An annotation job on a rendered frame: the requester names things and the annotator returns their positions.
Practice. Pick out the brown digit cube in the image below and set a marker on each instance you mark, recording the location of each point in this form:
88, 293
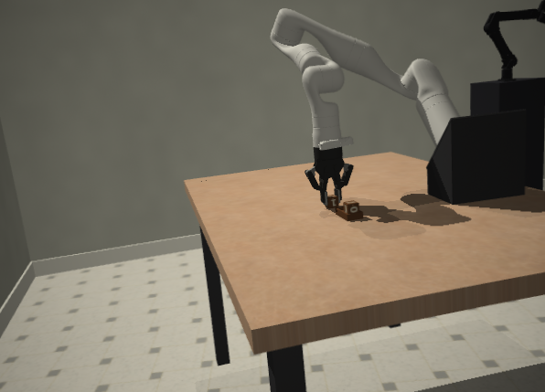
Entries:
351, 207
332, 201

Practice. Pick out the brown wooden tray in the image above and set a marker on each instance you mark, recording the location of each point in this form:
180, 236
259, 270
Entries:
348, 217

